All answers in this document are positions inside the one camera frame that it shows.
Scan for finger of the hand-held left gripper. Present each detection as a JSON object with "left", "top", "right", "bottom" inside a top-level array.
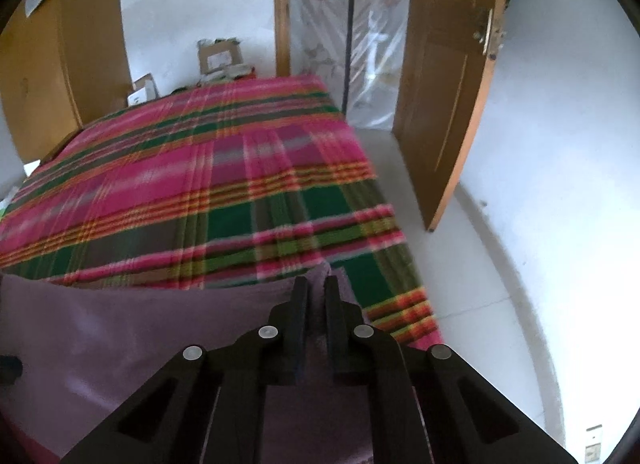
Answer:
[{"left": 0, "top": 355, "right": 23, "bottom": 386}]

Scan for purple fleece pants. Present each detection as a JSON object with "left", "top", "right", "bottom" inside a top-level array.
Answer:
[{"left": 0, "top": 261, "right": 416, "bottom": 464}]

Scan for small white open box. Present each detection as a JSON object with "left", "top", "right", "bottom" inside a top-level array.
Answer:
[{"left": 126, "top": 73, "right": 160, "bottom": 108}]

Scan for black curtain strip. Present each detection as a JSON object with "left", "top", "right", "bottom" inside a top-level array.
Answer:
[{"left": 342, "top": 0, "right": 358, "bottom": 112}]

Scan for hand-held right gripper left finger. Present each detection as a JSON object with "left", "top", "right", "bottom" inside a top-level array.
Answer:
[{"left": 60, "top": 276, "right": 309, "bottom": 464}]

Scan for labelled cardboard box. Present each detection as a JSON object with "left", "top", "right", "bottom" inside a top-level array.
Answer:
[{"left": 197, "top": 38, "right": 243, "bottom": 76}]

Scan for wooden wardrobe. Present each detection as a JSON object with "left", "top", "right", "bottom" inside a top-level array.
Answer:
[{"left": 0, "top": 0, "right": 133, "bottom": 165}]

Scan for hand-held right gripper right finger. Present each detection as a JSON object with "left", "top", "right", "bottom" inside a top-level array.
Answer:
[{"left": 323, "top": 275, "right": 576, "bottom": 464}]

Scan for wooden door frame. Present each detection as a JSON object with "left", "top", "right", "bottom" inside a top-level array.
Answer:
[{"left": 273, "top": 0, "right": 292, "bottom": 78}]

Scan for pink green plaid bed sheet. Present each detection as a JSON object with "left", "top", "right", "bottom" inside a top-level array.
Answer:
[{"left": 0, "top": 74, "right": 442, "bottom": 350}]

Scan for metal door handle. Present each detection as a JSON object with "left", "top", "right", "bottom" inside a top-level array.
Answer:
[{"left": 472, "top": 8, "right": 506, "bottom": 61}]

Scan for clear printed door curtain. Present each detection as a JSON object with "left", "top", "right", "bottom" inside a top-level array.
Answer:
[{"left": 290, "top": 0, "right": 413, "bottom": 130}]

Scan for white wall socket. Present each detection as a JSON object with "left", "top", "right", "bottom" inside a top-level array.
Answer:
[{"left": 582, "top": 424, "right": 606, "bottom": 464}]

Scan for wooden door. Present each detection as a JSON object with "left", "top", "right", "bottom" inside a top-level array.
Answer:
[{"left": 391, "top": 0, "right": 510, "bottom": 232}]

